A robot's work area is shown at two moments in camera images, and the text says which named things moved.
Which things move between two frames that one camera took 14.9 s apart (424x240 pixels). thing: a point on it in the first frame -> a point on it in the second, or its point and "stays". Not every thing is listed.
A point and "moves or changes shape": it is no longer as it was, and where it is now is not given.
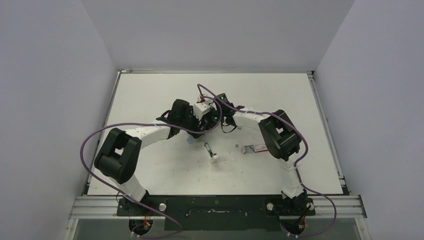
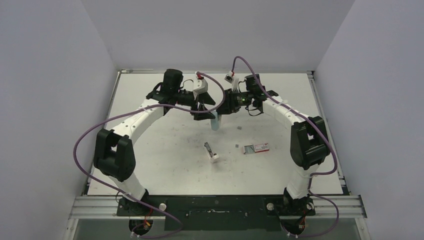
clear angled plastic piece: (190, 139) moves or changes shape
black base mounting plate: (217, 212) stays
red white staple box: (253, 148) stays
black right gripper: (216, 112) -> (225, 104)
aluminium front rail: (353, 207) stays
